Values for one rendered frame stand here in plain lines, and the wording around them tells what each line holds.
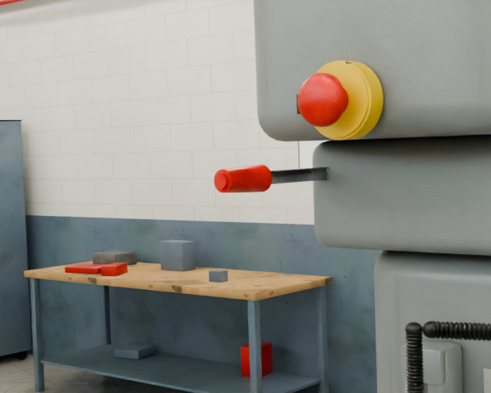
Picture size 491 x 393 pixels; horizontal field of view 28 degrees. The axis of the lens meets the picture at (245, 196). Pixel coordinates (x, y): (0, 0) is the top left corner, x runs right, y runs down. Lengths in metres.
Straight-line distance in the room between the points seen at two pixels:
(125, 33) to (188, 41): 0.66
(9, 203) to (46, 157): 0.48
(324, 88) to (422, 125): 0.08
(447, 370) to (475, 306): 0.06
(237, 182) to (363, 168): 0.13
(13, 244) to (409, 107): 7.63
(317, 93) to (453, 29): 0.11
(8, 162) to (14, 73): 0.83
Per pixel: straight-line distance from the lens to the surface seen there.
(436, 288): 0.89
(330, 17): 0.78
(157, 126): 7.28
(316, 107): 0.72
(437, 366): 0.85
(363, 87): 0.73
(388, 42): 0.75
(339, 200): 0.89
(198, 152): 6.99
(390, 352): 0.93
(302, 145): 6.38
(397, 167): 0.85
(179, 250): 6.71
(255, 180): 0.81
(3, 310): 8.29
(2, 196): 8.22
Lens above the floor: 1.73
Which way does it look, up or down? 3 degrees down
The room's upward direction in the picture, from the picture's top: 2 degrees counter-clockwise
